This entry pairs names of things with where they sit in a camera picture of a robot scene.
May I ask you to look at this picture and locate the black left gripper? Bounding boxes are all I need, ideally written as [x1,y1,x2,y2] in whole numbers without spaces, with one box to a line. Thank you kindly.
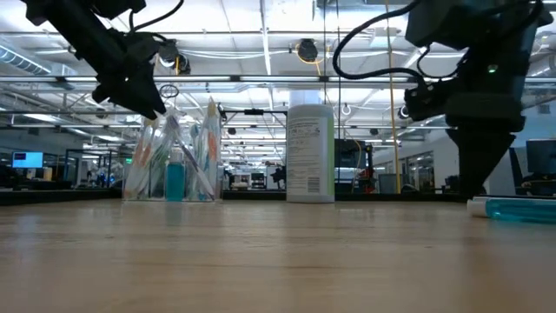
[92,30,167,121]

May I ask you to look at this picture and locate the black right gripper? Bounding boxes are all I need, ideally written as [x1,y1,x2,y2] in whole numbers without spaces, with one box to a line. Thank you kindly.
[445,60,526,199]

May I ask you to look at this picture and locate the teal toothbrush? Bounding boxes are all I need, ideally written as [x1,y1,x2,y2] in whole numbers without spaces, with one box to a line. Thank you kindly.
[466,195,556,225]

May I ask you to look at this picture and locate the blue white toothbrush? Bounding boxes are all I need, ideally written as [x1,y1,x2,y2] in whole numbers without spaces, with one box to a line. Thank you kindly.
[189,123,209,201]

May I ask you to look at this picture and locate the purple white toothbrush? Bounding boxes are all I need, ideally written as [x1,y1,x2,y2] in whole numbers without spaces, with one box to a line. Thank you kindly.
[166,115,217,201]

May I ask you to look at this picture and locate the clear acrylic toothbrush holder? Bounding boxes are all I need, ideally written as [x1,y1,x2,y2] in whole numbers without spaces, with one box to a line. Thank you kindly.
[122,96,223,203]

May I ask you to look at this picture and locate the small blue mouthwash bottle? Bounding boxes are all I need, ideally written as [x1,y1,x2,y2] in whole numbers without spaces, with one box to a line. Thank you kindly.
[164,150,187,203]

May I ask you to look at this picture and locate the dark monitor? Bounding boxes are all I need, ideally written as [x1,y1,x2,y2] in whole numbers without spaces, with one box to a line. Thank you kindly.
[526,138,556,175]

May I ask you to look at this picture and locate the grey bin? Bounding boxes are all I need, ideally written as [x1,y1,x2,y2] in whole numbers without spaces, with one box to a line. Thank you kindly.
[377,172,399,195]

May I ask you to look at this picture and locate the monitor with blue screen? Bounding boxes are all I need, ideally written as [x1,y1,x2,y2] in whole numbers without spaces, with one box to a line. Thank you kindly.
[11,150,45,170]

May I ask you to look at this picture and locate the black cabinet with red parts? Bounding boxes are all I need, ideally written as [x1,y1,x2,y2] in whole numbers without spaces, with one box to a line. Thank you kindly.
[334,138,375,195]

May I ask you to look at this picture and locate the white wipes canister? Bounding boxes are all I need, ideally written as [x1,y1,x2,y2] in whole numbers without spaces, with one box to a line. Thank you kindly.
[286,103,336,204]

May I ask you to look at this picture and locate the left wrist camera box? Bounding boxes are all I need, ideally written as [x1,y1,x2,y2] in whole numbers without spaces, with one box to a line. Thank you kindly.
[124,30,162,63]

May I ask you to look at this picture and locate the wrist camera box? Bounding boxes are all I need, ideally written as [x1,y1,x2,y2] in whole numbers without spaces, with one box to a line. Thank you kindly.
[124,30,162,63]
[402,82,455,123]

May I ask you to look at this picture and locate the black ceiling cable reel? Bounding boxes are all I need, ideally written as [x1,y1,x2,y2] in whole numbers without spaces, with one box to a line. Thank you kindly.
[296,37,320,63]
[156,37,192,76]

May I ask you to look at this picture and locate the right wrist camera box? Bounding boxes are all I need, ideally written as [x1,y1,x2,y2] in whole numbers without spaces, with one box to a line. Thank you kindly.
[402,82,455,123]

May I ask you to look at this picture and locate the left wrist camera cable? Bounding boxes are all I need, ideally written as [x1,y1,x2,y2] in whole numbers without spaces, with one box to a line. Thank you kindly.
[128,0,186,44]

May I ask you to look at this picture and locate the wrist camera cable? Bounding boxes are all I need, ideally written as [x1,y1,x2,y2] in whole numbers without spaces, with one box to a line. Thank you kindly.
[332,0,470,86]
[128,0,186,44]

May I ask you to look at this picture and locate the black background rig frame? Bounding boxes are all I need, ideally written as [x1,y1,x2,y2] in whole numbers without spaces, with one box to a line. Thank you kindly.
[219,108,288,192]

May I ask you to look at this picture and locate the black aluminium table frame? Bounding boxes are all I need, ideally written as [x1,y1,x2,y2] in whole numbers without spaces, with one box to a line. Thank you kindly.
[0,187,556,206]

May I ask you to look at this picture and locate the black camera on tripod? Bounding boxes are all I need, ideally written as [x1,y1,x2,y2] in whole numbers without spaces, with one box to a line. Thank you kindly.
[269,164,286,191]

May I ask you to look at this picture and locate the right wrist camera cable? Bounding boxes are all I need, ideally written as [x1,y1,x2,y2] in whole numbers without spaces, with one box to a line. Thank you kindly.
[332,0,470,86]

